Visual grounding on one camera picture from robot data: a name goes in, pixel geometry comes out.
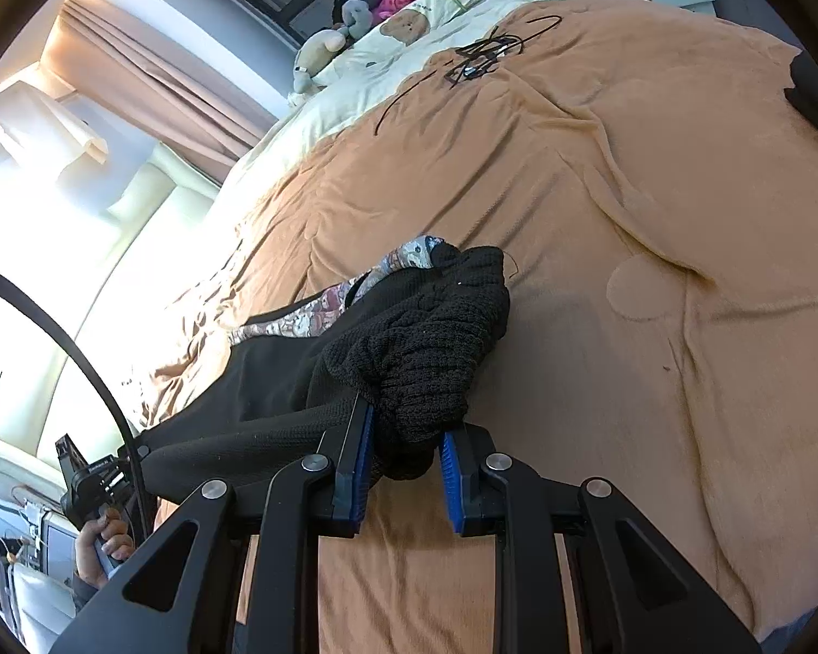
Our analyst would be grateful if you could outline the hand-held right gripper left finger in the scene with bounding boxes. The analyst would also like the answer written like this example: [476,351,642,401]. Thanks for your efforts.
[47,396,377,654]

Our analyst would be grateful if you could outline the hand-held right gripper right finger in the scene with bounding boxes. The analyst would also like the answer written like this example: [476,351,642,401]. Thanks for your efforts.
[438,424,766,654]

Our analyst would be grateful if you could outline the black knit pants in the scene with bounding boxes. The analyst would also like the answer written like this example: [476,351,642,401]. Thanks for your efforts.
[135,245,512,512]

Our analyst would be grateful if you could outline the person's left forearm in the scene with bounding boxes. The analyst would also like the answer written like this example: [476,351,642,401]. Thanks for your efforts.
[71,568,110,614]

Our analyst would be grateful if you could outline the person's left hand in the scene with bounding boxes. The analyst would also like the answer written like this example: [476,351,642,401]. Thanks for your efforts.
[75,507,137,590]

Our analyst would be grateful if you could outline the patterned printed cloth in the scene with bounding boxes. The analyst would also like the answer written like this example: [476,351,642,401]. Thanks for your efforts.
[228,235,461,345]

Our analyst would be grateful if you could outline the cream bear-print bedding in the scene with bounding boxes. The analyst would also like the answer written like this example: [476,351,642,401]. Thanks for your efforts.
[211,0,574,219]

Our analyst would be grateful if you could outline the orange-brown blanket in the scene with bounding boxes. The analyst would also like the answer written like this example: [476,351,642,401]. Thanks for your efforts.
[119,0,818,654]

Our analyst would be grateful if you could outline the beige curtain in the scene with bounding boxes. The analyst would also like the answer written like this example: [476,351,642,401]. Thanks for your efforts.
[47,0,280,185]

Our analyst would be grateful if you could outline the beige plush toy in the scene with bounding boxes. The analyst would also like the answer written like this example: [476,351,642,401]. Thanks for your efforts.
[287,27,347,106]

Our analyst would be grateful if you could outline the grey plush toy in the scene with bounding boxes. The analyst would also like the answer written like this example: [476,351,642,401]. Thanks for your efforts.
[339,0,376,38]

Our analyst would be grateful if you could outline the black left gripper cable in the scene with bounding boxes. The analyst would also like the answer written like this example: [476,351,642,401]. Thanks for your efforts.
[0,260,158,532]

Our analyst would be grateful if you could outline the tangled black cable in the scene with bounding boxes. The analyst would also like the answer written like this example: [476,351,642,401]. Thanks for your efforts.
[375,14,563,130]

